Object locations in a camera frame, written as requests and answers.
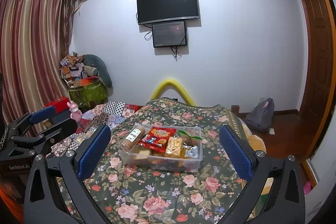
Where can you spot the plastic-wrapped beige cracker block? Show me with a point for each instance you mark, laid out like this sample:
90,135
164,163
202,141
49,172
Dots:
141,152

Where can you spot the brown bread roll labelled pack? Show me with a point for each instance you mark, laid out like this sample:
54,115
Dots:
132,138

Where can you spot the biscuit bar pack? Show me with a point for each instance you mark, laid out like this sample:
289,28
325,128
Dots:
174,147

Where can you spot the red box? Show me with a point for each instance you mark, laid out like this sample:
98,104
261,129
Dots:
60,104

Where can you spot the pink toy figure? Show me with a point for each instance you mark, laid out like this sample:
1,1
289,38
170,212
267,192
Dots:
75,112

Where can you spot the yellow foam bed rail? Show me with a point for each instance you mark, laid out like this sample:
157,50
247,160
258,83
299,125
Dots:
172,84

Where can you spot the small wall monitor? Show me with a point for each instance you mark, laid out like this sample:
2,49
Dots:
169,34

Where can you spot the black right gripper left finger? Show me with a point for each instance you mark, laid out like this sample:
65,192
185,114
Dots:
43,201

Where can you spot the grey plush pillow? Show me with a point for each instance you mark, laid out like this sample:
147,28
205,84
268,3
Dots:
98,63

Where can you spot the green peas snack bag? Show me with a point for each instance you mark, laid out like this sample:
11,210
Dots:
189,139

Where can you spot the green storage box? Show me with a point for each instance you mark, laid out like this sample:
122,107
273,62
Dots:
85,96

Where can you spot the clear plastic storage bin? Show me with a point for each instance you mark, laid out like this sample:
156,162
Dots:
189,161

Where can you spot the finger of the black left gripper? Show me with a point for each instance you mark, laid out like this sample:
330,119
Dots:
49,137
21,125

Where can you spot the dark floral bed cover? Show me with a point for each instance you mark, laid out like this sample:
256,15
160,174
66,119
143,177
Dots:
131,194

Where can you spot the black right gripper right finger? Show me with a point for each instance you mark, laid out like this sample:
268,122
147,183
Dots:
286,200

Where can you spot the wooden door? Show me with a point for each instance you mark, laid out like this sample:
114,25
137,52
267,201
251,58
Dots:
319,96

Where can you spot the grey backpack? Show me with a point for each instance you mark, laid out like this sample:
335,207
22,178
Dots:
260,118

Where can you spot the striped pink curtain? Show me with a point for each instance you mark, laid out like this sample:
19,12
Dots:
35,37

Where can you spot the patchwork quilt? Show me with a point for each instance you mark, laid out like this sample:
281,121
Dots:
110,114

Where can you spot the red snack bag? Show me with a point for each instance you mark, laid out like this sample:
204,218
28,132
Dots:
157,138

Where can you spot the black wall television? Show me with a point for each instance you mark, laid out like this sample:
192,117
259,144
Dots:
152,11

